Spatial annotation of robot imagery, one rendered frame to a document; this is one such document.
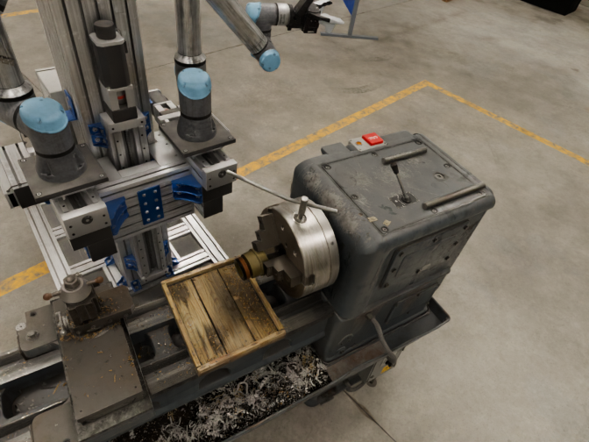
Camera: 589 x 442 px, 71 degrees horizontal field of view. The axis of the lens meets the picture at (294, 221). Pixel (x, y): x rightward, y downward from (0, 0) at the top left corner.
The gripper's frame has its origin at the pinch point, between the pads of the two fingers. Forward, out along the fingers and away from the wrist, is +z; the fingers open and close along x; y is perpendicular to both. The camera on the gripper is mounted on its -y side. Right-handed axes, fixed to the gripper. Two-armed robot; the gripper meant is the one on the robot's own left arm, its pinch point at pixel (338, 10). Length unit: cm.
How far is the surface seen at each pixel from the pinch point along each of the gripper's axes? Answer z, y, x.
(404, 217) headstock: 0, 21, 83
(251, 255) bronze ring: -47, 36, 81
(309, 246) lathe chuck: -31, 26, 86
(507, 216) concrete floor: 188, 159, 2
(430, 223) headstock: 8, 22, 86
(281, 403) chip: -38, 86, 115
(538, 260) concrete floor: 182, 153, 47
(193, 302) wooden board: -65, 59, 82
